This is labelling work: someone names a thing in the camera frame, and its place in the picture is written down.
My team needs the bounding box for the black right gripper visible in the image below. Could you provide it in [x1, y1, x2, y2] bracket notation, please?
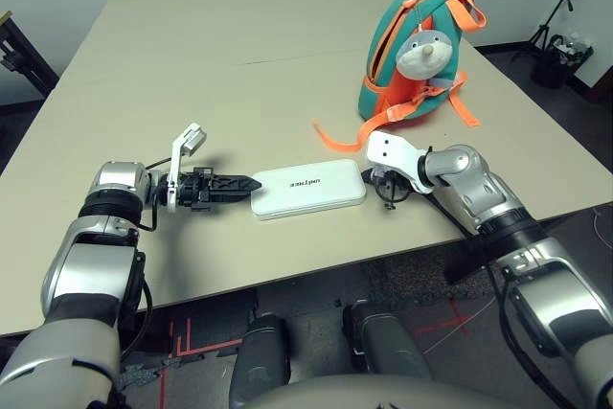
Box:
[360, 167, 416, 212]

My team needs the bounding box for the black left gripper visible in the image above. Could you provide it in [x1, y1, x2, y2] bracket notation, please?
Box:
[173, 167, 264, 214]

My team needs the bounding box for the white plastic pencil case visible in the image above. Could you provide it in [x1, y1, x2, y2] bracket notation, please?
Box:
[249, 158, 369, 222]

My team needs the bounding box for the grey white plush toy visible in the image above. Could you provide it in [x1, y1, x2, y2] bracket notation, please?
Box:
[396, 29, 456, 81]

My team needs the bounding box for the teal and orange backpack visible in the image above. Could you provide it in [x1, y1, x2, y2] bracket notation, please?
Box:
[311, 0, 489, 154]

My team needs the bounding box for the black table leg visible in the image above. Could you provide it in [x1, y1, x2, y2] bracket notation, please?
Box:
[443, 235, 500, 286]

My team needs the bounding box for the grey robot right leg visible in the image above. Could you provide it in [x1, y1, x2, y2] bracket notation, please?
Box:
[342, 301, 433, 381]

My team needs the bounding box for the grey robot leg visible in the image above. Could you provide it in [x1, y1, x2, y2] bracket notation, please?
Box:
[229, 313, 294, 406]
[342, 301, 433, 381]

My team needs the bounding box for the grey robot left leg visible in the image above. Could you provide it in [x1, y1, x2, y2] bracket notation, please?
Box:
[229, 313, 294, 406]

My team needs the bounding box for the grey robot torso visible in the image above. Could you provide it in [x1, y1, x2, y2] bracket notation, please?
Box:
[238, 373, 528, 409]

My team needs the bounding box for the black trash bin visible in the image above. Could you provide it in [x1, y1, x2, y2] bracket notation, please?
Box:
[531, 34, 596, 91]

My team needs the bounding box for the black tripod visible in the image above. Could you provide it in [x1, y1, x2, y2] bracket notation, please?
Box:
[511, 0, 591, 63]

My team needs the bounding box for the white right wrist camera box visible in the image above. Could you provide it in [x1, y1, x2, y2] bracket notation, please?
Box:
[364, 130, 433, 195]

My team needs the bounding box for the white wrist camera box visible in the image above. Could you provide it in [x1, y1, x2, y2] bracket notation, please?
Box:
[165, 122, 210, 214]
[364, 130, 433, 195]

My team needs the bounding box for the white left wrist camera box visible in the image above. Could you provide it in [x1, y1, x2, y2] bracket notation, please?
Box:
[165, 122, 210, 214]

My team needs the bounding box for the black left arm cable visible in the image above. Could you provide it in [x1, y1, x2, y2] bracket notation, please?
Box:
[136, 157, 176, 234]

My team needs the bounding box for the thin white floor cable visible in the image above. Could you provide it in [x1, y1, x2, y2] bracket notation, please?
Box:
[424, 207, 613, 358]

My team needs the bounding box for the black metal side table frame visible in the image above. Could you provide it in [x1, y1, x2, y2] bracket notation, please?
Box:
[0, 10, 61, 100]

